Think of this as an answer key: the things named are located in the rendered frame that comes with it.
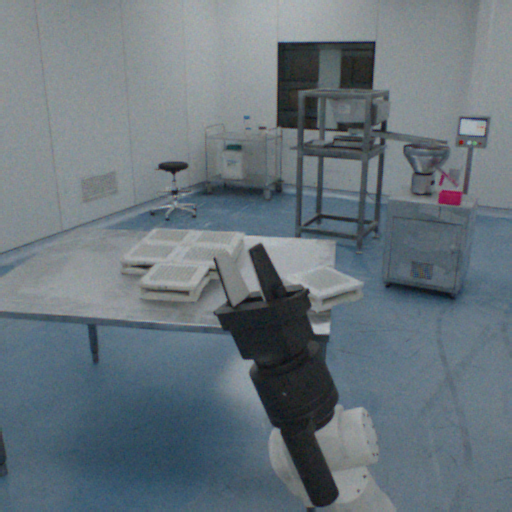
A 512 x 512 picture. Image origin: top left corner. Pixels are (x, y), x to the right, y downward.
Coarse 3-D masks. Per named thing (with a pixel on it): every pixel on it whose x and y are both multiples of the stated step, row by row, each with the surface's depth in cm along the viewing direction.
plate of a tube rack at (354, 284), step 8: (304, 272) 237; (336, 272) 237; (288, 280) 229; (296, 280) 229; (352, 280) 229; (312, 288) 221; (328, 288) 221; (336, 288) 221; (344, 288) 221; (352, 288) 223; (312, 296) 217; (320, 296) 214; (328, 296) 217
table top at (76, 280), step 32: (64, 256) 277; (96, 256) 277; (288, 256) 277; (320, 256) 277; (0, 288) 239; (32, 288) 239; (64, 288) 239; (96, 288) 239; (128, 288) 239; (256, 288) 239; (64, 320) 216; (96, 320) 213; (128, 320) 211; (160, 320) 210; (192, 320) 210; (320, 320) 210
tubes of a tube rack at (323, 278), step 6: (324, 270) 238; (300, 276) 231; (306, 276) 231; (312, 276) 231; (318, 276) 232; (324, 276) 231; (330, 276) 231; (336, 276) 230; (312, 282) 225; (318, 282) 225; (324, 282) 225; (330, 282) 225; (336, 282) 226
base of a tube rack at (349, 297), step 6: (342, 294) 227; (348, 294) 227; (354, 294) 227; (360, 294) 227; (312, 300) 221; (324, 300) 221; (330, 300) 221; (336, 300) 221; (342, 300) 222; (348, 300) 225; (354, 300) 226; (312, 306) 218; (324, 306) 217; (330, 306) 219; (318, 312) 216
